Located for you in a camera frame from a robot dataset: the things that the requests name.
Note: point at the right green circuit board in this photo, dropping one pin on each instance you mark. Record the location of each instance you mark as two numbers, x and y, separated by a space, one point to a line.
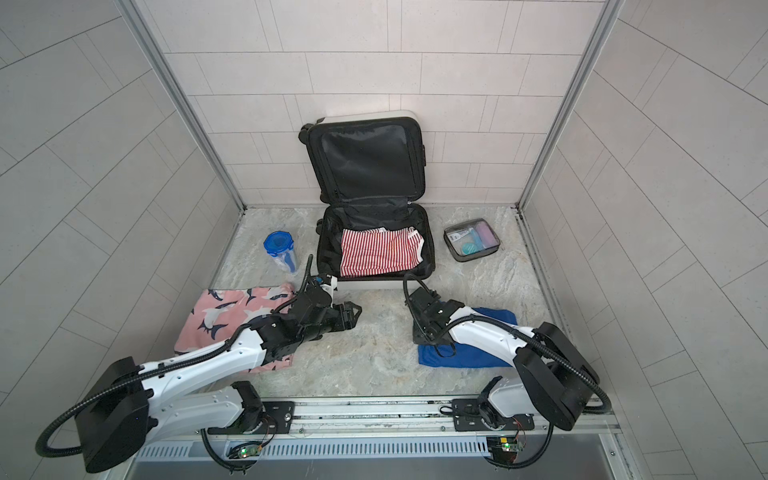
504 450

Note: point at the aluminium mounting rail frame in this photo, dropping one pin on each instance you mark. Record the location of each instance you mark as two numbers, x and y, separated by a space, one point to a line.
422 437

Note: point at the black and white open suitcase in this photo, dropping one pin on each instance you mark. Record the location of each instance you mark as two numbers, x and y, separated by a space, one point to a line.
371 172

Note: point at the green circuit board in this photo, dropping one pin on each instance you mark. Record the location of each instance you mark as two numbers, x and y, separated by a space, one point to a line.
245 451
504 450

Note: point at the blue t-shirt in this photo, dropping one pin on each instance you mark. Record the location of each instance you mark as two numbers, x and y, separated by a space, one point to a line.
461 356

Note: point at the red white striped shirt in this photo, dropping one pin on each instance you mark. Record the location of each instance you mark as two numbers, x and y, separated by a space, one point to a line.
380 251

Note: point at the left green circuit board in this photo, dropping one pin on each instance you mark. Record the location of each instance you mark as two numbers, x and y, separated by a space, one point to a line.
245 451

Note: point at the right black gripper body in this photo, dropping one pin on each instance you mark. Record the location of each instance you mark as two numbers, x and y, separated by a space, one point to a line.
421 333

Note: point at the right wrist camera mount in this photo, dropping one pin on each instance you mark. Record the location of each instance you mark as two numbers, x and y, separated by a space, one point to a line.
422 296

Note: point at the pink shark print garment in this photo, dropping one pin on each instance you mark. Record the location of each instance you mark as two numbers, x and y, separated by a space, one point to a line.
217 314

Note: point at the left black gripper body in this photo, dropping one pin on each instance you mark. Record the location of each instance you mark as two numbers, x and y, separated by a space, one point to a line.
330 321

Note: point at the clear toiletry pouch black trim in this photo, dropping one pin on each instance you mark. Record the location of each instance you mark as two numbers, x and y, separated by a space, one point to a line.
471 240

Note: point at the clear container with blue lid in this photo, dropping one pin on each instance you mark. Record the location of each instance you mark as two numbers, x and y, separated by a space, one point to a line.
279 245

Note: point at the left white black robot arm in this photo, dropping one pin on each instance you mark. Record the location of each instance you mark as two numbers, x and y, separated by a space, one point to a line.
132 405

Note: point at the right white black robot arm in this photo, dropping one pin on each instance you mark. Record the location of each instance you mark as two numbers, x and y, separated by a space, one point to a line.
552 378

